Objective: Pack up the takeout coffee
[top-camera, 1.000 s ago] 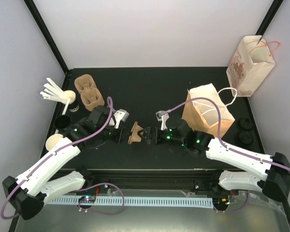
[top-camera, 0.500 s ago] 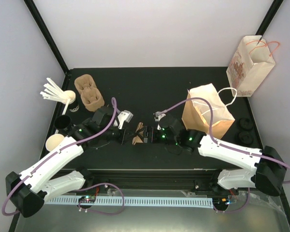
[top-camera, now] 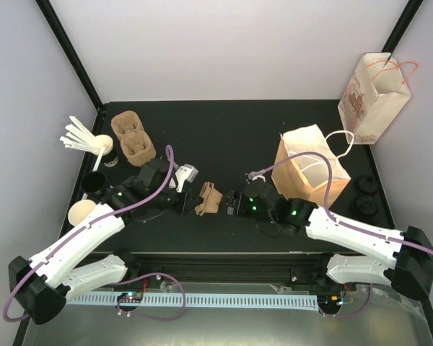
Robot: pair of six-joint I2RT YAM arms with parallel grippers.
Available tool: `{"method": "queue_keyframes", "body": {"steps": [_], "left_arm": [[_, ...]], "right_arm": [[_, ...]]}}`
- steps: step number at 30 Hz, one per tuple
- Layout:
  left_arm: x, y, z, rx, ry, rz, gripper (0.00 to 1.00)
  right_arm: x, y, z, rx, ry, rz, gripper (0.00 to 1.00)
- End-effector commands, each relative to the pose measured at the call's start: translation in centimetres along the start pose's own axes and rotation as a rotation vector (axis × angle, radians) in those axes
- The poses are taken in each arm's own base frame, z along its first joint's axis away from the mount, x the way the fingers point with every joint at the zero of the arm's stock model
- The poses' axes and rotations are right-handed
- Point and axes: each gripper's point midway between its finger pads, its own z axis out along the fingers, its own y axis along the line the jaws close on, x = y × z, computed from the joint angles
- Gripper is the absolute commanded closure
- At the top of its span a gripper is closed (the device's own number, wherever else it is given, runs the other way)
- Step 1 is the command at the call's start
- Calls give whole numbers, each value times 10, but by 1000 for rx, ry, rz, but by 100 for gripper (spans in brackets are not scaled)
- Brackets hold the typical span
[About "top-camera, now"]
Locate light blue cable duct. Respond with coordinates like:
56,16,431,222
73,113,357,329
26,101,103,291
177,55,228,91
69,291,318,311

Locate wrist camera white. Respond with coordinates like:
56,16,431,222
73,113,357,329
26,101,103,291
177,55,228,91
174,164,198,192
246,171,266,182

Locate right black corner post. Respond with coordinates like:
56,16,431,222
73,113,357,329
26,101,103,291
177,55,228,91
381,0,424,54

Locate brown pulp cup carrier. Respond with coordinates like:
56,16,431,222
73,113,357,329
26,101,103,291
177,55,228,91
195,182,223,216

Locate black paper cup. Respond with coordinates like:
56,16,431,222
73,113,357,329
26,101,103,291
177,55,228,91
81,171,111,200

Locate black aluminium frame rail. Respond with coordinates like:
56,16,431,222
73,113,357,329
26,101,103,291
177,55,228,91
93,252,347,289

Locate bundle of white wrapped straws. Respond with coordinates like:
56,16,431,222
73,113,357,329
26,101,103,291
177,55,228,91
59,116,102,154

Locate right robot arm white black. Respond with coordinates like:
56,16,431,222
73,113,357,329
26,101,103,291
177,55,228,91
223,179,433,301

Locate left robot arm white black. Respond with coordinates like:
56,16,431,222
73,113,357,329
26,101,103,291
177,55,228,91
8,159,202,324

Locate left black corner post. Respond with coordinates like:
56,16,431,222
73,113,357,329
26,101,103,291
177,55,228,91
35,0,103,110

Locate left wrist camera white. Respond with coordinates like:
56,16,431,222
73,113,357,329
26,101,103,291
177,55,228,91
174,164,198,192

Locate white printed paper bag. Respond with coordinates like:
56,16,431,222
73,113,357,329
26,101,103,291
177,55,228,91
338,53,419,145

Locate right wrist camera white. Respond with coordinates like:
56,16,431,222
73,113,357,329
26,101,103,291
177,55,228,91
246,171,266,182

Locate small green circuit board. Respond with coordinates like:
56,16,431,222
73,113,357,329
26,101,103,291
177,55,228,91
117,292,143,303

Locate brown paper bag white handles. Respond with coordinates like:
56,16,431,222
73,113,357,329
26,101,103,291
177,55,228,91
271,125,353,206

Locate black corner post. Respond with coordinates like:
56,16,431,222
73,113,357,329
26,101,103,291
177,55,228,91
35,0,103,110
381,0,424,54

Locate stacked brown pulp cup carriers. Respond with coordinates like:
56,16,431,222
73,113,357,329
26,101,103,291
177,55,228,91
111,110,157,167

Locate paper cup holding stirrers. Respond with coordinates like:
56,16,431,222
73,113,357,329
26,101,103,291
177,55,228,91
93,134,118,171

